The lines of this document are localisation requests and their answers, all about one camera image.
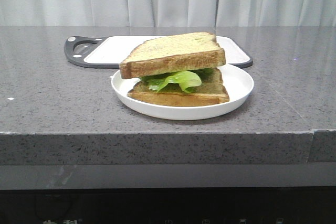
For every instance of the green lettuce leaf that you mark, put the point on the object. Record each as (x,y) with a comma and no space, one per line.
(185,80)

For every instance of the toasted bread slice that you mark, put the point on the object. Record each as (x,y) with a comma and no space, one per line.
(210,92)
(191,51)

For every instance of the white round plate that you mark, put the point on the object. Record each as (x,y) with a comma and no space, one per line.
(237,82)

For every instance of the white cutting board black rim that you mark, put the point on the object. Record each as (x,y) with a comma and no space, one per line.
(108,52)

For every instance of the black appliance front panel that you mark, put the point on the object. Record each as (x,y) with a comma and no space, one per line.
(170,205)

